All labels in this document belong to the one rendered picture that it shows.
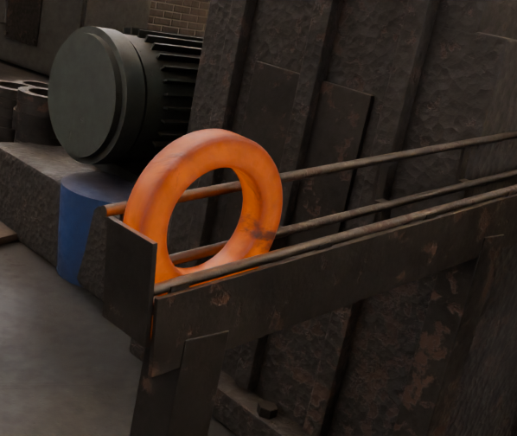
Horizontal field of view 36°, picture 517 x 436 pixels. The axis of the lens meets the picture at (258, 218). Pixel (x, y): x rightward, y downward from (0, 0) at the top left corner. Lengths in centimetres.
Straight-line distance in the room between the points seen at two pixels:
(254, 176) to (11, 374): 107
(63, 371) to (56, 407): 15
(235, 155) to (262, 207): 8
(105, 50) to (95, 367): 84
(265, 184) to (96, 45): 143
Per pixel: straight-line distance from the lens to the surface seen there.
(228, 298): 80
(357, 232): 94
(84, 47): 225
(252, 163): 80
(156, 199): 74
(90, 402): 170
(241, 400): 165
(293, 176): 95
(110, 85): 214
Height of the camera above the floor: 87
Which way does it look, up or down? 16 degrees down
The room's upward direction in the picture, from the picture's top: 12 degrees clockwise
